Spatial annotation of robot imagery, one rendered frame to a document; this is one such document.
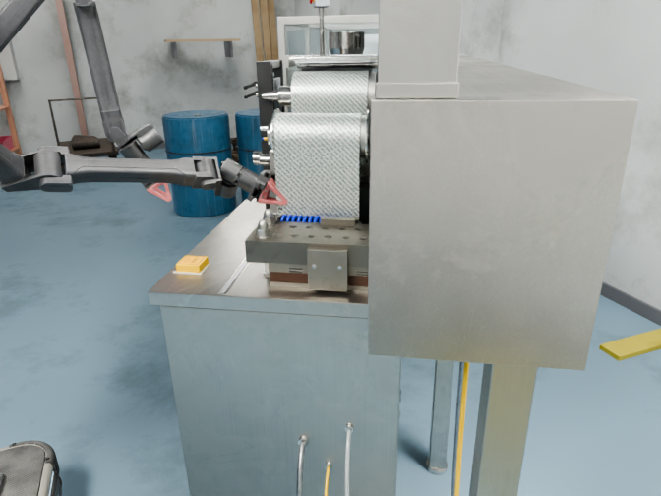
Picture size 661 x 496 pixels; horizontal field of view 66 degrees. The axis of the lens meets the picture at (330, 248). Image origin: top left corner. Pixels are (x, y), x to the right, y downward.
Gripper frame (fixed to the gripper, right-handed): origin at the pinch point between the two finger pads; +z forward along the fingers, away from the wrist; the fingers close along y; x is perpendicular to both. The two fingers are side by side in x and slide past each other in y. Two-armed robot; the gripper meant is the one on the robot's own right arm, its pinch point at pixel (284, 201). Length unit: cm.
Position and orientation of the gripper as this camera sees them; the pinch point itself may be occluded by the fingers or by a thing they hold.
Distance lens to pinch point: 147.2
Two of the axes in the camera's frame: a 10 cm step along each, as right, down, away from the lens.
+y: -1.5, 3.8, -9.1
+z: 8.7, 4.9, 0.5
